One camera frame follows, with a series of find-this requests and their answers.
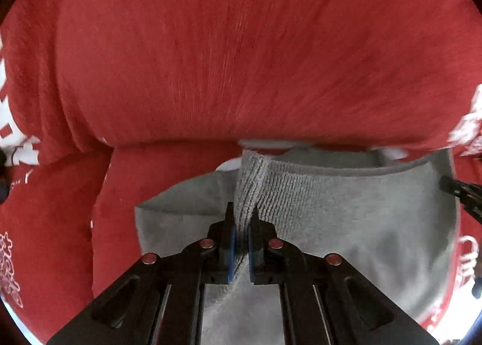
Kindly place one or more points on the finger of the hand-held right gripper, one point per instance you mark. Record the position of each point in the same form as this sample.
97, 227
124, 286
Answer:
465, 194

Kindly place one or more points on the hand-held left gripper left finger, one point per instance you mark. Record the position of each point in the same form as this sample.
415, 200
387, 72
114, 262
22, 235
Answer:
231, 251

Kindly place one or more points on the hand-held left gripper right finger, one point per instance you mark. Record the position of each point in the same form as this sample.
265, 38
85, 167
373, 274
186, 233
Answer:
251, 254

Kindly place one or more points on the grey knit garment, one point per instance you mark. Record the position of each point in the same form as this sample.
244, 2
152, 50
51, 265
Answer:
339, 217

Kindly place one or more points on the white cloth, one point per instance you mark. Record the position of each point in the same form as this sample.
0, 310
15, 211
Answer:
391, 153

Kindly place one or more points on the red blanket with white print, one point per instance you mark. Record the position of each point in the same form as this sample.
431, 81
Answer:
233, 62

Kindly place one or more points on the dark red patterned cloth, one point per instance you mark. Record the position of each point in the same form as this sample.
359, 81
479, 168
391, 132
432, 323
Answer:
2, 175

